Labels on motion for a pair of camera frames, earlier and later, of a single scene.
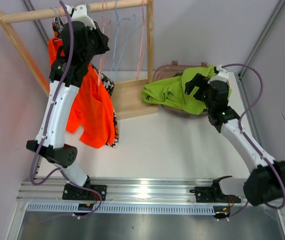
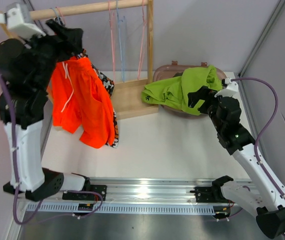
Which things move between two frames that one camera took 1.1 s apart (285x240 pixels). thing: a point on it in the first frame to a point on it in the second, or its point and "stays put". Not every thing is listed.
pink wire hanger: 142,41 stays put
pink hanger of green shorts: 105,26 to 111,42
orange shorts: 92,107 stays put
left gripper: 98,34 to 68,41
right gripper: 200,81 to 203,93
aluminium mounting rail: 131,189 stays put
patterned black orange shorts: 57,27 stays put
